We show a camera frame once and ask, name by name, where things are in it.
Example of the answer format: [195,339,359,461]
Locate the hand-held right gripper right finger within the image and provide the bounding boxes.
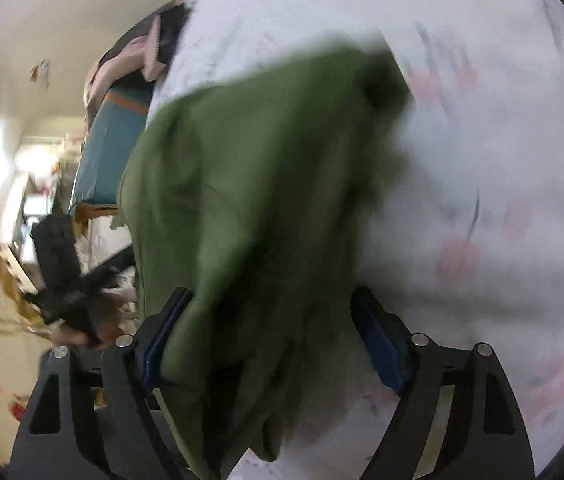
[351,286,535,480]

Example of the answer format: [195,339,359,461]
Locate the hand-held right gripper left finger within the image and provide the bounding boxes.
[9,287,195,480]

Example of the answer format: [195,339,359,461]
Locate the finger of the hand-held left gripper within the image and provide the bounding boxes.
[83,247,136,287]

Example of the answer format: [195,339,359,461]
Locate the green pants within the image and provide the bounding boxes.
[117,35,413,480]

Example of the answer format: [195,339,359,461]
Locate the person's left hand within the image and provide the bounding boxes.
[54,292,129,352]

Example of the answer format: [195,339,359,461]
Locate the pink garment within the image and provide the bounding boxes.
[83,30,168,111]

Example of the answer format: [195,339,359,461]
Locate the bed with floral sheet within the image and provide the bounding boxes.
[144,0,564,480]

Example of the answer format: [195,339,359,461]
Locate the dark grey garment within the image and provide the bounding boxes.
[102,0,193,66]

